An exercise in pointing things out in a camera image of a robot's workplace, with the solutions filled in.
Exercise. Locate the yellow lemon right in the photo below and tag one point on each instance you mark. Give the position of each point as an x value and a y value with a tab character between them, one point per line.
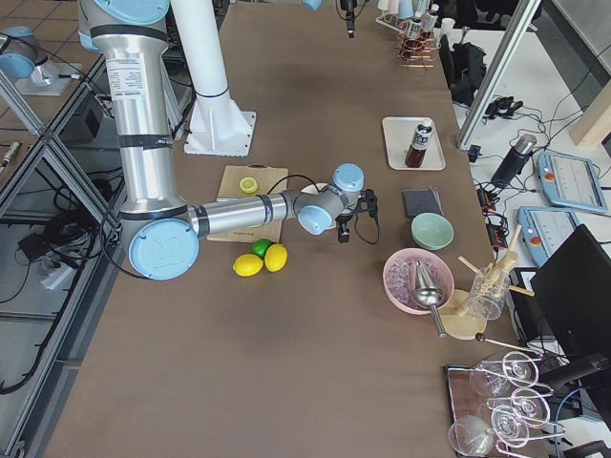
275	257

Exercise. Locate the yellow lemon left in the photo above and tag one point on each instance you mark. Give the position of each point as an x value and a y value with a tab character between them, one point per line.
247	265

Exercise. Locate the white wire cup rack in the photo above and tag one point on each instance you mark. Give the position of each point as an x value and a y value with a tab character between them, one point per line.
393	22

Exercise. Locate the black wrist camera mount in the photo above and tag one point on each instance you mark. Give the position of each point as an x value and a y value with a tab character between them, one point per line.
368	203

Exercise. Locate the wooden cup tree stand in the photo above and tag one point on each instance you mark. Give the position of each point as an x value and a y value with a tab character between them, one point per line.
458	321

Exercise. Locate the dark grey folded cloth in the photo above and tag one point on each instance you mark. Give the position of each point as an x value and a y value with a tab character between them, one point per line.
417	202

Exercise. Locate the mint green cup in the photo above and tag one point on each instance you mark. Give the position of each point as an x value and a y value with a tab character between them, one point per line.
405	9

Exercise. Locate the yellow lemon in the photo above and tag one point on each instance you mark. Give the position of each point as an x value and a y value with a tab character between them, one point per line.
275	257
247	265

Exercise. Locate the wine glass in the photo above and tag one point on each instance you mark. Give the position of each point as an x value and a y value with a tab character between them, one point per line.
529	405
497	377
471	436
509	427

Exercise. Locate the pink bowl with ice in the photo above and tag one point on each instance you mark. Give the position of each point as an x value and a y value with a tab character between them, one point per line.
399	276

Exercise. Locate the dark bottle in copper rack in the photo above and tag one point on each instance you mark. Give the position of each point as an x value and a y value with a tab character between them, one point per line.
414	29

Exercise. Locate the black bag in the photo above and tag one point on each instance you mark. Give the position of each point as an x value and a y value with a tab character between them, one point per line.
464	69

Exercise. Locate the halved lemon on board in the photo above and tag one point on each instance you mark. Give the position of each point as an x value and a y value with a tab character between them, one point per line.
249	185

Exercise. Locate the black monitor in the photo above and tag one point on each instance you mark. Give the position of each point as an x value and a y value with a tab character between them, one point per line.
573	290

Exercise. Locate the lower teach pendant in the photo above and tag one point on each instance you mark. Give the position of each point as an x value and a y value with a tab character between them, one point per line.
545	229

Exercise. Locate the copper wire bottle rack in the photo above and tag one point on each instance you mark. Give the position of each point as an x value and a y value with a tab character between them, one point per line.
421	52

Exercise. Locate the white paper cup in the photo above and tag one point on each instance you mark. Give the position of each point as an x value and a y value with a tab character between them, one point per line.
447	25

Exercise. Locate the teach pendant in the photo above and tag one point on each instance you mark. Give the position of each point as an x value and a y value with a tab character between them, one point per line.
545	229
570	181

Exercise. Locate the wooden cutting board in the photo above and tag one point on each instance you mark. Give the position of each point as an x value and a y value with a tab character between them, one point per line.
247	207

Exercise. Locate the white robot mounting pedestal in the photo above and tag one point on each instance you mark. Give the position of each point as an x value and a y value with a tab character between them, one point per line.
218	127

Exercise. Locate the wine glass middle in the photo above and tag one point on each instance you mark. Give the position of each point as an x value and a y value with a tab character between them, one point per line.
529	405

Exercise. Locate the wine glass front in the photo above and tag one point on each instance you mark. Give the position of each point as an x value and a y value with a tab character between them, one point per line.
471	436

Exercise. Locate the steel funnel jigger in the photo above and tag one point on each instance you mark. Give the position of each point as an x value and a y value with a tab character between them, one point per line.
428	293

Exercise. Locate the wine glass upper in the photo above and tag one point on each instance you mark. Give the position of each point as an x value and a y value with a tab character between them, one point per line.
497	377

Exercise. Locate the aluminium frame post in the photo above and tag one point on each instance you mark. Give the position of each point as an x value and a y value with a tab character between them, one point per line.
524	13

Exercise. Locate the clear glass mug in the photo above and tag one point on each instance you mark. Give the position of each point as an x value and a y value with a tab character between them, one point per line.
487	296

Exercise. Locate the cream rectangular tray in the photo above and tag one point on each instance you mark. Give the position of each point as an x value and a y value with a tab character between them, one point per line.
398	132

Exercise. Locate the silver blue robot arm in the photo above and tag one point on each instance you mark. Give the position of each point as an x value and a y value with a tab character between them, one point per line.
161	230
316	4

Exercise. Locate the mint green bowl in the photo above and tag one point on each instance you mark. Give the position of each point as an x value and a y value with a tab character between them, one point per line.
432	231

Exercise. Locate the green lime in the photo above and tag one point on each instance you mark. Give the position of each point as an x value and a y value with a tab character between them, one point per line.
260	247

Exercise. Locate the brown sauce bottle on tray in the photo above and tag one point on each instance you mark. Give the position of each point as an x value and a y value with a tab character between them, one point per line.
419	143

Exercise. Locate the wine glass lower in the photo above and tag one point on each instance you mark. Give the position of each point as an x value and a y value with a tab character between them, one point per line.
509	427

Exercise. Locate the upper teach pendant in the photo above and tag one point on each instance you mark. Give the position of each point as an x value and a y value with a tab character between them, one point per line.
570	181

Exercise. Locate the dark steel thermos bottle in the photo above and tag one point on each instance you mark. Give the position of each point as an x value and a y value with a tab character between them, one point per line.
514	161

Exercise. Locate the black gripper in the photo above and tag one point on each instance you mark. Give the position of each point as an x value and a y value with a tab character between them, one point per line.
343	223
348	10

